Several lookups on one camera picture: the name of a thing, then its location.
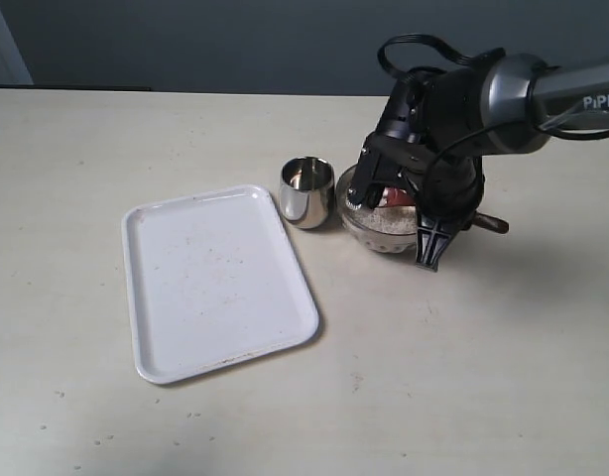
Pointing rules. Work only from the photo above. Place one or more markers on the dark red wooden spoon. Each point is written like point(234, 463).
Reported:
point(396, 197)

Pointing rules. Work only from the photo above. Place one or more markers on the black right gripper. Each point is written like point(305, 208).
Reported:
point(446, 184)

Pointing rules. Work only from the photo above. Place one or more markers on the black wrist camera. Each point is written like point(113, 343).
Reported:
point(401, 116)

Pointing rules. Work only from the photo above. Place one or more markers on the white plastic tray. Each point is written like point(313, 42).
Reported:
point(212, 281)

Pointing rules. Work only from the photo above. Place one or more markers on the glass bowl of rice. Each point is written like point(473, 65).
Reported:
point(391, 230)

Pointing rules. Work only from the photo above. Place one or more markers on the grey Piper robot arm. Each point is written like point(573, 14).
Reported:
point(437, 127)

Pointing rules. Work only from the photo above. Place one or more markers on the small steel cup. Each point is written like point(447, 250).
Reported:
point(307, 191)

